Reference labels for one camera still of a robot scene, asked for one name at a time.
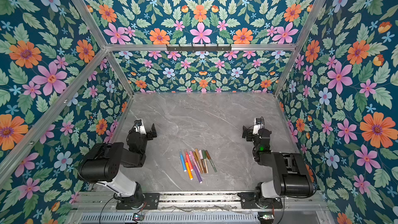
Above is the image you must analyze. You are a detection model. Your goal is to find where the dark green brown marker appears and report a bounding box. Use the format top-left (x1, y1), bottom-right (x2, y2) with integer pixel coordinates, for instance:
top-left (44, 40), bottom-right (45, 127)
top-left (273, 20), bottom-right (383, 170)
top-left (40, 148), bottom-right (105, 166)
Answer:
top-left (205, 150), bottom-right (217, 173)

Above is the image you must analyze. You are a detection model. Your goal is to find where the olive green marker pen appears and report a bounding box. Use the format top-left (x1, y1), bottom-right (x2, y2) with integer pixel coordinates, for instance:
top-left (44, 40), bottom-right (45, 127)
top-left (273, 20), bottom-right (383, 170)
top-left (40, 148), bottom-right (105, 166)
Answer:
top-left (202, 149), bottom-right (209, 173)

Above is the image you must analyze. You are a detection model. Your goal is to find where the ochre brown marker pen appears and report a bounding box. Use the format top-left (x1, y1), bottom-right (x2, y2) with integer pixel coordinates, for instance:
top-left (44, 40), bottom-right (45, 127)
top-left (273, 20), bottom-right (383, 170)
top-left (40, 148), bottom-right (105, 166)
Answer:
top-left (194, 148), bottom-right (204, 174)

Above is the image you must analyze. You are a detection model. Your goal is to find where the light pink marker pen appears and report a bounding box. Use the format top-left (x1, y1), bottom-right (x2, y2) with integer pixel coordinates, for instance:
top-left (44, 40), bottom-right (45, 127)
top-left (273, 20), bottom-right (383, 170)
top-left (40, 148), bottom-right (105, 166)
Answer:
top-left (199, 149), bottom-right (208, 174)

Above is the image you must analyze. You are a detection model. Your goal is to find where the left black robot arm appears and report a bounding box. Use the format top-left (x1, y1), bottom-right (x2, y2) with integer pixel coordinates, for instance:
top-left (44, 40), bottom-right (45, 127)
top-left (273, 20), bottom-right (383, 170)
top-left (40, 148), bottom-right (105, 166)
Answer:
top-left (78, 119), bottom-right (157, 209)

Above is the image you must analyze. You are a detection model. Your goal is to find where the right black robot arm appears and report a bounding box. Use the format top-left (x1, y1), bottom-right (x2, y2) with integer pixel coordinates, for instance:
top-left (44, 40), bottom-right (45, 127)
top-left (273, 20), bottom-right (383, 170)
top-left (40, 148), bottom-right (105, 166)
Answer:
top-left (242, 124), bottom-right (316, 207)

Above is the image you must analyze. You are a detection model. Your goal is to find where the red marker pen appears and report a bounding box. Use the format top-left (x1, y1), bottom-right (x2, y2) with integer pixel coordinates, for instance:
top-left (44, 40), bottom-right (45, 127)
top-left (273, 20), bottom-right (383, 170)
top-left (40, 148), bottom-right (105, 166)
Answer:
top-left (184, 150), bottom-right (193, 171)

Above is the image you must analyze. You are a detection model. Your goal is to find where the blue marker pen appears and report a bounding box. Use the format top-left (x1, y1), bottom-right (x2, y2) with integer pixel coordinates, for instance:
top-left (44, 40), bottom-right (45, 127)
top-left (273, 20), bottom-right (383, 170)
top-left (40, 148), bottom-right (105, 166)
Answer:
top-left (179, 152), bottom-right (187, 172)

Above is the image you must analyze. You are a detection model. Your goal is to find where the orange marker pen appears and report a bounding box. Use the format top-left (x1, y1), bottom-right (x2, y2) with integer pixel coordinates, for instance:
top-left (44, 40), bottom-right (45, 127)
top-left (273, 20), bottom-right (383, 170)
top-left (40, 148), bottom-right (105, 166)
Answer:
top-left (184, 161), bottom-right (193, 180)

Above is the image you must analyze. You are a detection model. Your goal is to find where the purple marker pen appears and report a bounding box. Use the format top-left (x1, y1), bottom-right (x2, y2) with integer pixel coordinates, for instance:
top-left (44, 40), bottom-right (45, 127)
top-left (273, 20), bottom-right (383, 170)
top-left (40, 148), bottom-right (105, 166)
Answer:
top-left (192, 161), bottom-right (203, 184)

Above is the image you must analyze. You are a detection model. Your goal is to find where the black hook bar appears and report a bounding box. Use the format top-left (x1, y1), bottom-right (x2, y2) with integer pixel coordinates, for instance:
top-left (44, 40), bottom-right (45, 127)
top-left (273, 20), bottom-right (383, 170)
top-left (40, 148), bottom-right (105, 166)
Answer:
top-left (166, 44), bottom-right (232, 52)

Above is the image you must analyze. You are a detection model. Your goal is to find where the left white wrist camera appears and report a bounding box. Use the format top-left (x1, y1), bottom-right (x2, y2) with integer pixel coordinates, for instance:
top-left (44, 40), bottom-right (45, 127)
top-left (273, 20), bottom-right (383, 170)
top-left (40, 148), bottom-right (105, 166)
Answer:
top-left (133, 119), bottom-right (146, 134)

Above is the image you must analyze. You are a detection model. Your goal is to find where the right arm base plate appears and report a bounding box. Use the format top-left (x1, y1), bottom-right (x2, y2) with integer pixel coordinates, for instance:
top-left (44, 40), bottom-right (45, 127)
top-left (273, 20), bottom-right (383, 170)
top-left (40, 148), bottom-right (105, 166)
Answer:
top-left (237, 192), bottom-right (284, 209)

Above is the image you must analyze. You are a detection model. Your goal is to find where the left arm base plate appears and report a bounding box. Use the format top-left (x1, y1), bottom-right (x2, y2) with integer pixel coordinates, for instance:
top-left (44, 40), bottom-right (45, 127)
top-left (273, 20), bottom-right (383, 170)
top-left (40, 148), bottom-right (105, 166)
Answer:
top-left (116, 193), bottom-right (160, 211)

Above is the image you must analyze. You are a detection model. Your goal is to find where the aluminium front rail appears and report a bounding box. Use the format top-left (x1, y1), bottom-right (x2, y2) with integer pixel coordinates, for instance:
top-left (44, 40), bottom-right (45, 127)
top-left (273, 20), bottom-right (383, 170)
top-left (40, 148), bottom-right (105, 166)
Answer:
top-left (72, 191), bottom-right (328, 212)

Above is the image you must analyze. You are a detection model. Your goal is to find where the white vented cable duct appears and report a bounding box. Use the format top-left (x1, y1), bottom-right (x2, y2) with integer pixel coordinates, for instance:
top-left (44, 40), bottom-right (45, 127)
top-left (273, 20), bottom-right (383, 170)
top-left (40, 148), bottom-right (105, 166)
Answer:
top-left (78, 212), bottom-right (260, 224)

